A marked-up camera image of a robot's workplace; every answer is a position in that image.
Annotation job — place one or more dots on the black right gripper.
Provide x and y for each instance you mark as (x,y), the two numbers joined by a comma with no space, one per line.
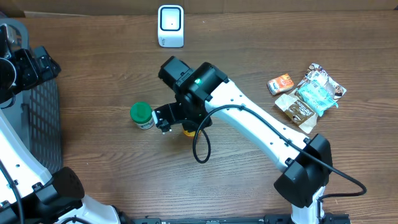
(206,123)

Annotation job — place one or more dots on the dark grey mesh basket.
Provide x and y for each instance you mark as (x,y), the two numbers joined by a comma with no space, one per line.
(35,116)

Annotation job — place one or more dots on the green cap hot sauce bottle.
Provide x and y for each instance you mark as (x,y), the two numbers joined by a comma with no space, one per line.
(190,134)

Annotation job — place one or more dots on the small orange box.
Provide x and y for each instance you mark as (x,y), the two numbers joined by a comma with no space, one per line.
(280,84)

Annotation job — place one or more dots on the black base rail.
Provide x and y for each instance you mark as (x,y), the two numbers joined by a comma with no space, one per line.
(202,221)

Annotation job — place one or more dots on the white barcode scanner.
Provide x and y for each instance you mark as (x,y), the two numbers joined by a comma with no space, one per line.
(170,26)

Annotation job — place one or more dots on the teal wipes pack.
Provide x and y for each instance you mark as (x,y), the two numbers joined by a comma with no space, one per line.
(316,97)

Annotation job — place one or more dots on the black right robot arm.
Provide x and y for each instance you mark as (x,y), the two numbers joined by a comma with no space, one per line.
(305,163)

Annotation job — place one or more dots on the clear snack bag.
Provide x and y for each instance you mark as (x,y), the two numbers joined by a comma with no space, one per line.
(296,109)

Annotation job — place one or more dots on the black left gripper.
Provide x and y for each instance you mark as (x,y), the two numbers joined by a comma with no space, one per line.
(25,60)

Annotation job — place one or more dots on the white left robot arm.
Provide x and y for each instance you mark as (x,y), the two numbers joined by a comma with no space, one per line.
(35,185)

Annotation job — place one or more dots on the green cap white jar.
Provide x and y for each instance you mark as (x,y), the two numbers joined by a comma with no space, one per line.
(141,114)

